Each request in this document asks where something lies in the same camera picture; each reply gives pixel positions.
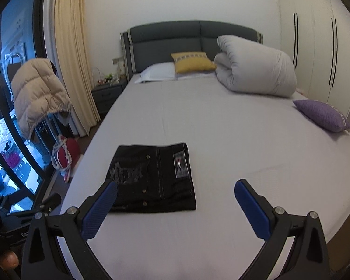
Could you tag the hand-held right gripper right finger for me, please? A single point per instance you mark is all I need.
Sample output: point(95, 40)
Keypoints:
point(252, 213)

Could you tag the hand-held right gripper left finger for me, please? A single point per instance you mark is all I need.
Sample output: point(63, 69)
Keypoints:
point(99, 210)

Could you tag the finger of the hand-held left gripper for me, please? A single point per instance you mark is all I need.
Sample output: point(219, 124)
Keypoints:
point(51, 201)

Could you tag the black pants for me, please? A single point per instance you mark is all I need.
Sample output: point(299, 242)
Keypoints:
point(157, 180)

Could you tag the person's left hand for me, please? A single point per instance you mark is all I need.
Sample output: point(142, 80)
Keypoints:
point(8, 261)

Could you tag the red bag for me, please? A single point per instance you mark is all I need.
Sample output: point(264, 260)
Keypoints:
point(71, 151)

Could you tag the bed with white sheet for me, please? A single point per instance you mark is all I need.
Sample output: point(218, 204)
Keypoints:
point(221, 140)

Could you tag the beige puffer jacket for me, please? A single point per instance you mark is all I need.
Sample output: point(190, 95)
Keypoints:
point(38, 93)

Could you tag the dark grey nightstand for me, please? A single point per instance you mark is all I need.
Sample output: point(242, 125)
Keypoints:
point(108, 94)

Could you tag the purple pillow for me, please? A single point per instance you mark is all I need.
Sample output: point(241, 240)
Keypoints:
point(323, 115)

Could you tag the glass door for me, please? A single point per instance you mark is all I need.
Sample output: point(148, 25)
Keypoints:
point(14, 64)

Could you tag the white folded duvet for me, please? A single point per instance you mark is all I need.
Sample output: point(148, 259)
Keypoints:
point(256, 67)

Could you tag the white pillow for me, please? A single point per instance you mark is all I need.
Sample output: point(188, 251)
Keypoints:
point(157, 71)

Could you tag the beige curtain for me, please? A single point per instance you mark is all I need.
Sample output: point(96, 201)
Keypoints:
point(73, 49)

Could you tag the yellow pillow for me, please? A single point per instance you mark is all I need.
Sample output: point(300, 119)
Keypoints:
point(192, 62)

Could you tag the cream wardrobe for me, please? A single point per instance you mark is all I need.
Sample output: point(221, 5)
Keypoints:
point(315, 49)

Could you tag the dark grey headboard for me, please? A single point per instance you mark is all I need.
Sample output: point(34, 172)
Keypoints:
point(169, 43)

